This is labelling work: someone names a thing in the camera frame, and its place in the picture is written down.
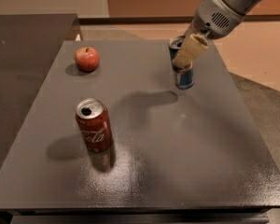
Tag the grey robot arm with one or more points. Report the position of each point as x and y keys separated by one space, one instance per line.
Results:
x=240 y=6

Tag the blue silver Red Bull can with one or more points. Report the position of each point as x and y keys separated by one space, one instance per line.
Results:
x=183 y=76

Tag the red apple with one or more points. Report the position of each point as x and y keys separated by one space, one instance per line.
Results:
x=87 y=59

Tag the red Coca-Cola can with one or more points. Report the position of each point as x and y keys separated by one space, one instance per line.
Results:
x=93 y=121

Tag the dark side table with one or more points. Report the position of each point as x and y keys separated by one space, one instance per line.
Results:
x=28 y=47

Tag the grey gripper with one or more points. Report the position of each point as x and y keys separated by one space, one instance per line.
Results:
x=215 y=20

